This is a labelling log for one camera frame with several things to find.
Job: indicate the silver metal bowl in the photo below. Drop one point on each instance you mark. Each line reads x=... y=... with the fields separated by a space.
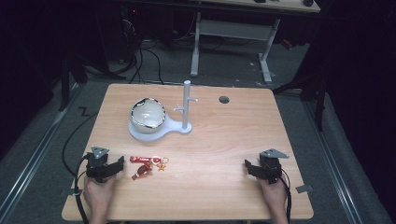
x=147 y=115

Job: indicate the metal floor rail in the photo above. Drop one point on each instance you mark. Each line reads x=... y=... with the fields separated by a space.
x=334 y=161
x=34 y=149

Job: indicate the dark computer tower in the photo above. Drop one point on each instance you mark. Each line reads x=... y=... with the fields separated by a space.
x=129 y=31

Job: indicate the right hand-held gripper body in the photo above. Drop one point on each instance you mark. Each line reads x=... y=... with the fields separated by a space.
x=271 y=166

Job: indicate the dark stand legs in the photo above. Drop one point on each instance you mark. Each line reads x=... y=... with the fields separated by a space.
x=311 y=90
x=67 y=84

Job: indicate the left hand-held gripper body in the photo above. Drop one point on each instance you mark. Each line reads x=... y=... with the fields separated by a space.
x=97 y=165

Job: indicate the white stand with pegged post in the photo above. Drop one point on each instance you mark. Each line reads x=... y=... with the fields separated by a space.
x=185 y=107

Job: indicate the dark computer mouse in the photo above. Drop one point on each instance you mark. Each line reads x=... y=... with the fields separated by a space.
x=308 y=2

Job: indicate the person's left hand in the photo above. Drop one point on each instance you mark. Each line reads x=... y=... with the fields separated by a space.
x=99 y=194

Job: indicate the person's right hand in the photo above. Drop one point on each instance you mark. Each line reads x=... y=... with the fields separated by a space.
x=274 y=196

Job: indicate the grey tape piece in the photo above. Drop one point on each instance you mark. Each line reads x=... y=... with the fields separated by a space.
x=304 y=188

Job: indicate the desk with white legs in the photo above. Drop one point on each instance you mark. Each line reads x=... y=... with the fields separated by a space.
x=236 y=29

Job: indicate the small red object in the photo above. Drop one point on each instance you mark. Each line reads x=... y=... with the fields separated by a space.
x=286 y=44

